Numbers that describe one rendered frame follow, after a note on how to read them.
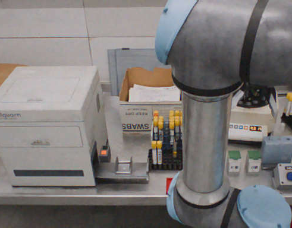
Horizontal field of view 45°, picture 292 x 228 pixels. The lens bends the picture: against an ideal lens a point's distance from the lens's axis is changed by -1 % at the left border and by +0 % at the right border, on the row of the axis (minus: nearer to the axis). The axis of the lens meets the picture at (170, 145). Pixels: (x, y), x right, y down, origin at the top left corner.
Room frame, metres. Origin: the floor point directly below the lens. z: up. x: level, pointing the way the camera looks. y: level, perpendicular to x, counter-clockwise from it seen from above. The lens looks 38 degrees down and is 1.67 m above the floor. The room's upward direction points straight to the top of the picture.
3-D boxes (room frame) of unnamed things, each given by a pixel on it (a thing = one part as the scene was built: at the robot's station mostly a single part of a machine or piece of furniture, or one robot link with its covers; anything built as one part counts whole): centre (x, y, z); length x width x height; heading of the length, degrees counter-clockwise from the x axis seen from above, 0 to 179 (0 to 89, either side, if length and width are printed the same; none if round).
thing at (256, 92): (0.92, -0.26, 1.20); 0.09 x 0.08 x 0.12; 172
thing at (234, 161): (0.90, -0.21, 0.91); 0.05 x 0.04 x 0.07; 179
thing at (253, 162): (0.90, -0.27, 0.91); 0.05 x 0.04 x 0.07; 179
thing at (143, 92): (1.25, 0.07, 0.95); 0.29 x 0.25 x 0.15; 179
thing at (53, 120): (0.96, 0.37, 1.03); 0.31 x 0.27 x 0.30; 89
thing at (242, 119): (1.19, -0.29, 0.94); 0.30 x 0.24 x 0.12; 170
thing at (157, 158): (0.94, -0.01, 0.93); 0.17 x 0.09 x 0.11; 89
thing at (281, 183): (0.84, -0.37, 0.92); 0.13 x 0.07 x 0.08; 179
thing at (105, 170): (0.86, 0.17, 0.92); 0.21 x 0.07 x 0.05; 89
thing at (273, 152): (0.94, -0.36, 0.92); 0.10 x 0.07 x 0.10; 92
